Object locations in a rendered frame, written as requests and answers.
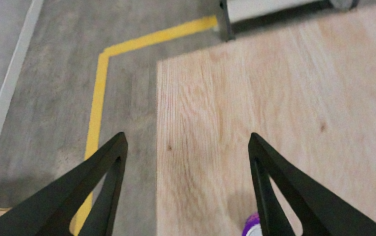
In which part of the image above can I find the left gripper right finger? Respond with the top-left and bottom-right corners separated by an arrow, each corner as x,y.
248,132 -> 376,236

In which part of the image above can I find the purple drink can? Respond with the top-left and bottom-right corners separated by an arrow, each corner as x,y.
242,210 -> 262,236

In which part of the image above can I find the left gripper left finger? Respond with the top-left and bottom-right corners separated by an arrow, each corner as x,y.
0,132 -> 128,236

